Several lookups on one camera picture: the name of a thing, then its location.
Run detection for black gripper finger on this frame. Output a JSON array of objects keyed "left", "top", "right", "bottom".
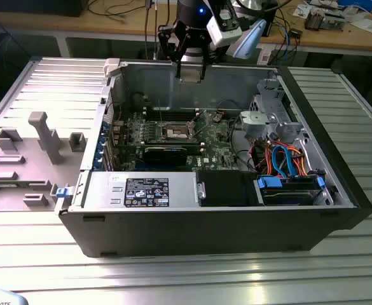
[
  {"left": 200, "top": 30, "right": 213, "bottom": 81},
  {"left": 156, "top": 21, "right": 187, "bottom": 79}
]

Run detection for metal socket cover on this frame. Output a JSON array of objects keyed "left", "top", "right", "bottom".
[{"left": 187, "top": 111, "right": 205, "bottom": 139}]

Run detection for wooden workbench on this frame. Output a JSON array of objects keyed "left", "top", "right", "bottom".
[{"left": 0, "top": 0, "right": 372, "bottom": 58}]

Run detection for grey plastic case latch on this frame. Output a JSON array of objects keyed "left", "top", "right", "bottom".
[{"left": 104, "top": 58, "right": 123, "bottom": 78}]

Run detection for black tower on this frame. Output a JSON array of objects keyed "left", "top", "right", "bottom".
[{"left": 266, "top": 8, "right": 279, "bottom": 37}]

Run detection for green motherboard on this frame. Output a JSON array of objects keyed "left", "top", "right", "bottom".
[{"left": 108, "top": 109, "right": 239, "bottom": 172}]

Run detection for silver metal drive cage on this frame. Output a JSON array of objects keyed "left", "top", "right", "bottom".
[{"left": 238, "top": 78, "right": 305, "bottom": 142}]

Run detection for metal heat sink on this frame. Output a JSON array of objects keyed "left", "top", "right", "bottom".
[{"left": 304, "top": 8, "right": 326, "bottom": 32}]

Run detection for black graphics card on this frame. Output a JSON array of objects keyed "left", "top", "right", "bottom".
[{"left": 114, "top": 144, "right": 189, "bottom": 166}]

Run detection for loose circuit board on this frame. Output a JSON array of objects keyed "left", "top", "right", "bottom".
[{"left": 324, "top": 12, "right": 345, "bottom": 31}]

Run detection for black equipment box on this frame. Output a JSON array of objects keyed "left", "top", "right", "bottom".
[{"left": 0, "top": 0, "right": 85, "bottom": 18}]

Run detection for black plastic shroud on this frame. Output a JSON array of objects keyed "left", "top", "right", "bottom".
[{"left": 196, "top": 170, "right": 257, "bottom": 207}]

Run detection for blue box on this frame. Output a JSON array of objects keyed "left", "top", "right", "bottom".
[{"left": 337, "top": 0, "right": 372, "bottom": 11}]

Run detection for white papers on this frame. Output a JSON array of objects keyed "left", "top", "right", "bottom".
[{"left": 350, "top": 18, "right": 372, "bottom": 33}]

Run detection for silver power supply unit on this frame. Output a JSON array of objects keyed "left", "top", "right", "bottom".
[{"left": 83, "top": 171, "right": 200, "bottom": 211}]

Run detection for hard disk in blue carrier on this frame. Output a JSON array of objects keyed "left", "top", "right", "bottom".
[{"left": 254, "top": 175, "right": 326, "bottom": 207}]

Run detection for black PC case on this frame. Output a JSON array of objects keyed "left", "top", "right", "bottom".
[{"left": 54, "top": 57, "right": 372, "bottom": 259}]

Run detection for blue plastic latch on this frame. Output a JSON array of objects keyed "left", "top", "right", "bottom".
[{"left": 55, "top": 186, "right": 75, "bottom": 200}]

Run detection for grey parts rack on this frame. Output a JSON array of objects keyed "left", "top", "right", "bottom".
[{"left": 0, "top": 111, "right": 88, "bottom": 213}]

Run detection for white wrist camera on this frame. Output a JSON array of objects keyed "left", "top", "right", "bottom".
[{"left": 205, "top": 8, "right": 243, "bottom": 48}]

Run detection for black cable with white label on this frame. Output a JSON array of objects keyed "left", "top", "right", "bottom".
[{"left": 131, "top": 91, "right": 151, "bottom": 107}]

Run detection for black power cable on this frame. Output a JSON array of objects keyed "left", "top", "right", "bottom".
[{"left": 229, "top": 117, "right": 258, "bottom": 174}]

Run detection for blue flat wire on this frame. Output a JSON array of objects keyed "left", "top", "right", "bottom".
[{"left": 271, "top": 142, "right": 298, "bottom": 179}]

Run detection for orange wire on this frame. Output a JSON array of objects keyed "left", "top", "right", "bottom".
[{"left": 292, "top": 144, "right": 310, "bottom": 177}]

